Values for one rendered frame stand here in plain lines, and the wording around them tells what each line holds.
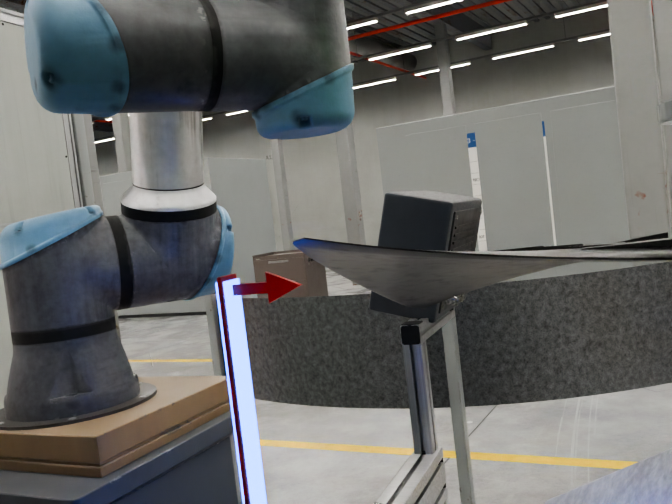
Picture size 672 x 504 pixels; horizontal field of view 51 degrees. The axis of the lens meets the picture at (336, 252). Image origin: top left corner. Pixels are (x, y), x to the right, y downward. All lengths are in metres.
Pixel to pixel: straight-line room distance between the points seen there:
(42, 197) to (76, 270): 1.66
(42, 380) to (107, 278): 0.13
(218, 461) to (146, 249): 0.27
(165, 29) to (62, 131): 2.15
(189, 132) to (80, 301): 0.23
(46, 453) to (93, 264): 0.21
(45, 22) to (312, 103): 0.17
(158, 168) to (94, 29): 0.41
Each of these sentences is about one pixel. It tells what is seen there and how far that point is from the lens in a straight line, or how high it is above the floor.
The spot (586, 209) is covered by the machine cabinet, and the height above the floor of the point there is 1.02.
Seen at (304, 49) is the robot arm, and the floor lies 1.34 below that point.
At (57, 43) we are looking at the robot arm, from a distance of 0.45.
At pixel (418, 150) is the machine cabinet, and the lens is 7.00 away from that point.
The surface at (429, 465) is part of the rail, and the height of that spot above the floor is 0.86.
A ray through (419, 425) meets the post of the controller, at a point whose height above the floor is 0.90.
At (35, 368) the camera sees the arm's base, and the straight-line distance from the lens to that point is 0.85.
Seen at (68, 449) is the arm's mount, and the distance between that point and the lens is 0.78.
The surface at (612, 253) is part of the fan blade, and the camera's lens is 0.42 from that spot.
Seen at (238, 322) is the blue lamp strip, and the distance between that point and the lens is 0.56.
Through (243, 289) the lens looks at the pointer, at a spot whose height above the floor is 1.18.
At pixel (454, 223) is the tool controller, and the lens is 1.09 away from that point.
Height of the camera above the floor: 1.23
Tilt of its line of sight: 3 degrees down
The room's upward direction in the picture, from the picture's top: 7 degrees counter-clockwise
